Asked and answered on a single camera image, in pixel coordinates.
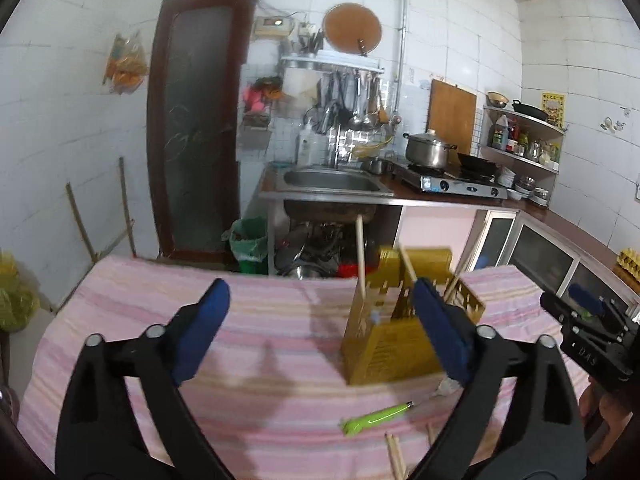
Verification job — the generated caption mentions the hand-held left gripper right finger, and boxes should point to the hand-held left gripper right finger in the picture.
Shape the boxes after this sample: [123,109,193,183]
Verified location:
[407,277,587,480]

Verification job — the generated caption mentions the small steel pot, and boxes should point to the small steel pot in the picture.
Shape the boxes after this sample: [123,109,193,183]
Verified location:
[359,157,392,177]

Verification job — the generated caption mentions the green handled metal fork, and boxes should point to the green handled metal fork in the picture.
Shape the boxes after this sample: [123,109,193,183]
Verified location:
[340,377,463,437]

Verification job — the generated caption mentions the row of hanging ladles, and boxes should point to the row of hanging ladles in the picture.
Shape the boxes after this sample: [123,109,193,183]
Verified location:
[314,70,392,134]

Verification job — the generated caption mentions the orange plastic bag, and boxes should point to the orange plastic bag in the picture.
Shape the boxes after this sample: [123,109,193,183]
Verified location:
[102,32,149,96]

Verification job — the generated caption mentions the black wok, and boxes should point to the black wok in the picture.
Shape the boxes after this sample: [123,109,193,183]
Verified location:
[455,153,502,174]

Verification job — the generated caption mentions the pink and red cloths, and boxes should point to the pink and red cloths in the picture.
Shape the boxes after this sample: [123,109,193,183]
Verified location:
[242,76,284,114]

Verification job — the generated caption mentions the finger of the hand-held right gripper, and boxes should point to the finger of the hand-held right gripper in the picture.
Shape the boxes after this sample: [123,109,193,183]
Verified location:
[568,283,610,315]
[539,292,583,328]

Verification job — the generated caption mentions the yellow plastic bag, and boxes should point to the yellow plastic bag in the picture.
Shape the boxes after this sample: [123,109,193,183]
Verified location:
[0,249,42,332]

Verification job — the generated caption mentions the dark oil bottle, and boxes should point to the dark oil bottle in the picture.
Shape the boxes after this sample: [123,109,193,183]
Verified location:
[492,114,510,151]

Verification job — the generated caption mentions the white dish soap bottle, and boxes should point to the white dish soap bottle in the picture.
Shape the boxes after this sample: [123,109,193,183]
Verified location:
[297,119,322,167]

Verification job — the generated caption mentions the stainless steel sink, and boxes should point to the stainless steel sink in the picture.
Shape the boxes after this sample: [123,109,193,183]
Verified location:
[257,164,397,224]

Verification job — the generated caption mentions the wooden cutting board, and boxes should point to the wooden cutting board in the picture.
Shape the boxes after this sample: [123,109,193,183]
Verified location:
[426,78,478,157]

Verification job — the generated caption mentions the metal faucet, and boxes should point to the metal faucet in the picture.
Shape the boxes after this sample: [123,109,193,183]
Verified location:
[327,124,347,172]

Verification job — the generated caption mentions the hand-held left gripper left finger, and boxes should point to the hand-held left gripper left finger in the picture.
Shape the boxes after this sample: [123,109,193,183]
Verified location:
[55,279,236,480]

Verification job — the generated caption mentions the brown door with frosted glass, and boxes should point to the brown door with frosted glass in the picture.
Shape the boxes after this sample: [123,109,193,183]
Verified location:
[146,0,259,264]

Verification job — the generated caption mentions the pink striped tablecloth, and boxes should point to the pink striped tablecloth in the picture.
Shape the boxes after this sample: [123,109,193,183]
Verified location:
[17,254,601,480]

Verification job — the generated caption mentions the white corner shelf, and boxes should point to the white corner shelf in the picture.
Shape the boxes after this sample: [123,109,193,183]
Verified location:
[477,104,567,209]

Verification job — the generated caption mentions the steel pot with lid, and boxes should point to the steel pot with lid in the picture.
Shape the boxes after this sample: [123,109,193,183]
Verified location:
[403,129,459,170]

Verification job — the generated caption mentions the small wire basket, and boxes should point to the small wire basket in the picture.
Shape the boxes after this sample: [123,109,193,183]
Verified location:
[239,112,274,134]

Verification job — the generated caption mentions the yellow perforated utensil holder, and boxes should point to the yellow perforated utensil holder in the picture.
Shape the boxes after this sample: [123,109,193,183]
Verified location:
[340,246,487,387]

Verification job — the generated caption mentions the pile of steel pots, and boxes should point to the pile of steel pots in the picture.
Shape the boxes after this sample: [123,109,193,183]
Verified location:
[274,219,382,279]

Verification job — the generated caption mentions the egg tray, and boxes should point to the egg tray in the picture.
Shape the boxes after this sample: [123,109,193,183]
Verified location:
[612,247,640,282]

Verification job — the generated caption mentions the knife holder with knives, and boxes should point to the knife holder with knives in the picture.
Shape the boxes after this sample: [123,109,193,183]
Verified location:
[297,27,327,56]

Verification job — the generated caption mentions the white wall hooks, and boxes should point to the white wall hooks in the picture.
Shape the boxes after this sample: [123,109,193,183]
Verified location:
[597,106,632,134]

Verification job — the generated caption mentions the white wall pipe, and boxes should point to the white wall pipe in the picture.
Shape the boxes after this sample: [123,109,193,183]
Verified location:
[394,0,409,112]

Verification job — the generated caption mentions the kitchen cabinet with glass doors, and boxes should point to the kitchen cabinet with glass doors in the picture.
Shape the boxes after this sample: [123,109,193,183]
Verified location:
[469,209,640,312]

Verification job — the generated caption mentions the black pan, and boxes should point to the black pan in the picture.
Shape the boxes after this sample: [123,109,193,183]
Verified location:
[510,99,549,122]

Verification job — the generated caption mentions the beige wall control box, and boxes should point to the beige wall control box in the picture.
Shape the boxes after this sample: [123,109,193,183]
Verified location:
[252,15,294,39]

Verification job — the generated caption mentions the wooden chopstick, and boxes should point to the wooden chopstick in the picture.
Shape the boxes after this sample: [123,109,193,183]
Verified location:
[355,214,367,302]
[399,244,420,282]
[391,435,409,480]
[384,432,402,480]
[444,270,467,302]

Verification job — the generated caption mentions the yellow wall sticker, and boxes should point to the yellow wall sticker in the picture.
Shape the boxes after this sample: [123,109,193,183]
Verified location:
[540,92,566,129]

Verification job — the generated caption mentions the green bin with bag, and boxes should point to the green bin with bag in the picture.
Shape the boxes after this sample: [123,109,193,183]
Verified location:
[229,216,269,277]

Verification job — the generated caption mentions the stack of white bowls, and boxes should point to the stack of white bowls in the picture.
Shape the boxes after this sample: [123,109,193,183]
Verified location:
[497,167,524,202]

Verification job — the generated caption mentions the person's right hand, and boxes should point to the person's right hand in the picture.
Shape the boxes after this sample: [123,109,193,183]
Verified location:
[579,382,633,463]

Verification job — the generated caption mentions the grey gas stove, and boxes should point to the grey gas stove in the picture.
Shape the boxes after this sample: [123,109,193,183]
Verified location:
[394,161,509,202]

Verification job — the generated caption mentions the round brown pot lid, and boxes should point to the round brown pot lid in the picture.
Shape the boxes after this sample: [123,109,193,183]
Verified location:
[322,3,384,57]

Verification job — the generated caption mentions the metal wall rack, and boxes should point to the metal wall rack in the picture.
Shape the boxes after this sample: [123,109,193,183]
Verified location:
[279,54,387,73]

